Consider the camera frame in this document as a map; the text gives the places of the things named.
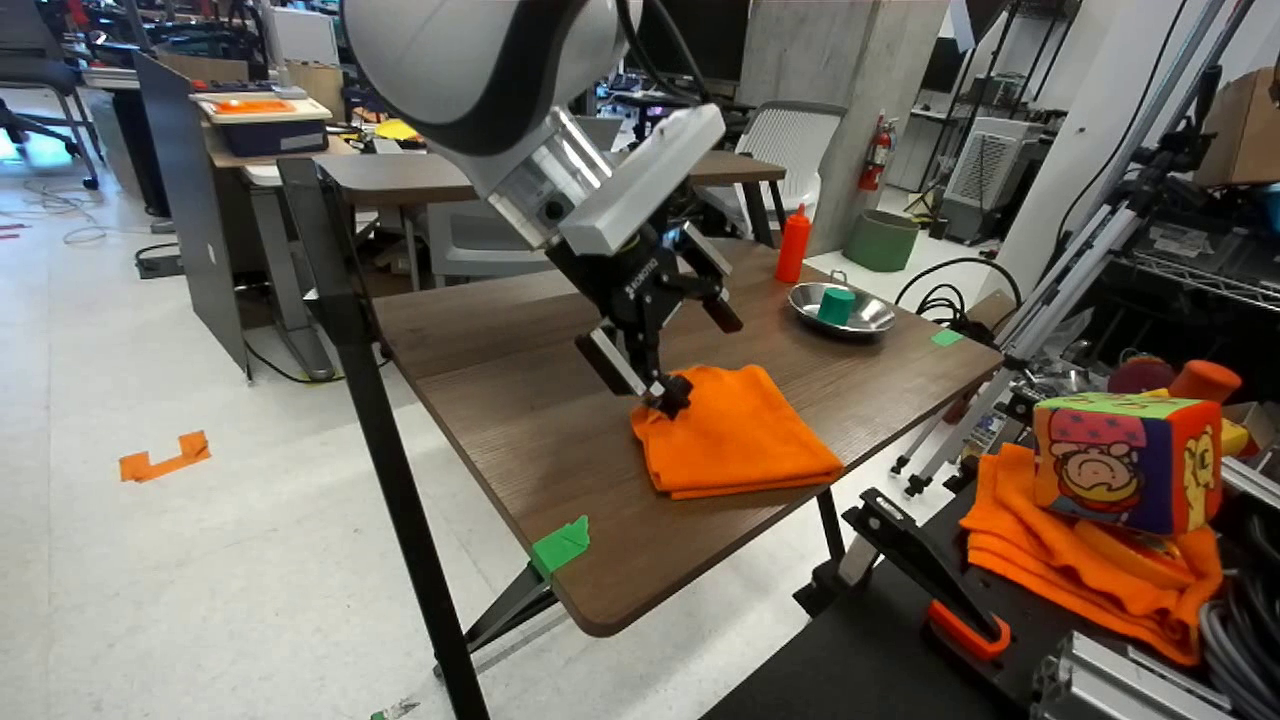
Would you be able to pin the orange floor tape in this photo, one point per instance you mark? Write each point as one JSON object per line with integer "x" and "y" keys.
{"x": 167, "y": 461}

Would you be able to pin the orange towel pile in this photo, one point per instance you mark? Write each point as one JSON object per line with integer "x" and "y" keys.
{"x": 1064, "y": 563}

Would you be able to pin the orange squeeze bottle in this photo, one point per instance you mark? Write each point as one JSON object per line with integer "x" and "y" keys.
{"x": 794, "y": 247}

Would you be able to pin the brown wooden table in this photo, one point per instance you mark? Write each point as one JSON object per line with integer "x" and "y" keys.
{"x": 535, "y": 385}

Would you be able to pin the cardboard box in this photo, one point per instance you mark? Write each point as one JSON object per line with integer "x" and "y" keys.
{"x": 1247, "y": 126}

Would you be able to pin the dark partition panel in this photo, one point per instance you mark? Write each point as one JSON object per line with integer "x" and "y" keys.
{"x": 195, "y": 214}

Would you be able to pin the green tape mark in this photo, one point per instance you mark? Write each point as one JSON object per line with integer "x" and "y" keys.
{"x": 560, "y": 547}

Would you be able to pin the green bin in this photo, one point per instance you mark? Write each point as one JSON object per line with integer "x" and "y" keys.
{"x": 880, "y": 240}

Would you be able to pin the dark box orange lid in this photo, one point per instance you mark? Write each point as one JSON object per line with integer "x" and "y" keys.
{"x": 262, "y": 120}

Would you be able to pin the green cup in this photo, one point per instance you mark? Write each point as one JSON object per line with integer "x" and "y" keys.
{"x": 839, "y": 304}

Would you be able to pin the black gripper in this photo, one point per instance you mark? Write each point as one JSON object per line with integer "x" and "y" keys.
{"x": 633, "y": 272}

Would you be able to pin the colourful soft toy cube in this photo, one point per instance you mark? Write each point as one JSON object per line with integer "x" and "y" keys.
{"x": 1123, "y": 461}

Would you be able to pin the metal bowl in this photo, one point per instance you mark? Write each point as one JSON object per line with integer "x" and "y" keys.
{"x": 872, "y": 318}

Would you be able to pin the black pegboard table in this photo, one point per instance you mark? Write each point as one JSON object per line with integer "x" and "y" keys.
{"x": 852, "y": 664}

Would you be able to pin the wooden background desk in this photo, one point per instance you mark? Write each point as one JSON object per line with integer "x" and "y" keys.
{"x": 403, "y": 173}

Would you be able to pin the orange plush toy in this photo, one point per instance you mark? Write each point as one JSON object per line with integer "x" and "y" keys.
{"x": 1201, "y": 379}

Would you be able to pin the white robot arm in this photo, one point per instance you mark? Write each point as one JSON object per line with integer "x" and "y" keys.
{"x": 455, "y": 66}

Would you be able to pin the black camera stand pole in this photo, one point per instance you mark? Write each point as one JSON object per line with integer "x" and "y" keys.
{"x": 385, "y": 441}

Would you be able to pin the red fire extinguisher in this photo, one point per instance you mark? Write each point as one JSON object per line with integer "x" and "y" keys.
{"x": 877, "y": 153}

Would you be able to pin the long aluminium extrusion rail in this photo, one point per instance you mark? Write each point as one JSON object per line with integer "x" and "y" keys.
{"x": 1134, "y": 682}

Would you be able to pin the black office chair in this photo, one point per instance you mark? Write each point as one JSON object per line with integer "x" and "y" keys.
{"x": 44, "y": 80}

